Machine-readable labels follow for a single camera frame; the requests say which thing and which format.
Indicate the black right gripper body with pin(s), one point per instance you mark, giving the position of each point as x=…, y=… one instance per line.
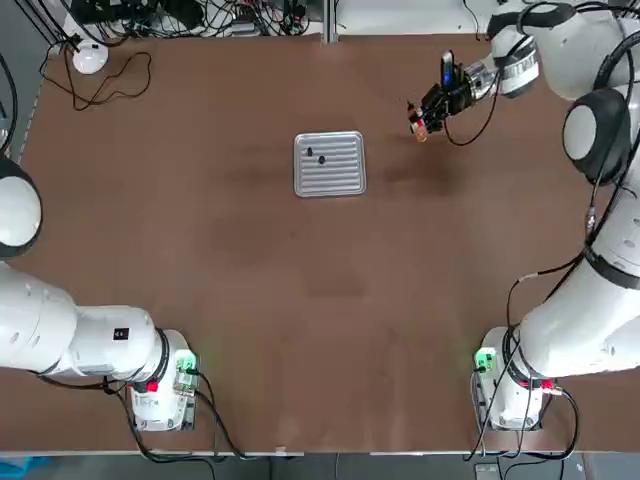
x=460, y=100

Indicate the small oil bottle red label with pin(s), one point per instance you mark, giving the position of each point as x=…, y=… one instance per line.
x=419, y=129

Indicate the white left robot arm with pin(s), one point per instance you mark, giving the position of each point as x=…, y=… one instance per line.
x=100, y=340

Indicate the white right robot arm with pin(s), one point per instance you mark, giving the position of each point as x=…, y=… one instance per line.
x=575, y=325

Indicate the silver ribbed metal tray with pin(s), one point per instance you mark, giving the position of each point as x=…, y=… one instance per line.
x=330, y=170

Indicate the aluminium frame post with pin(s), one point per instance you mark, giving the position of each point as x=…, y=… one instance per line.
x=330, y=22

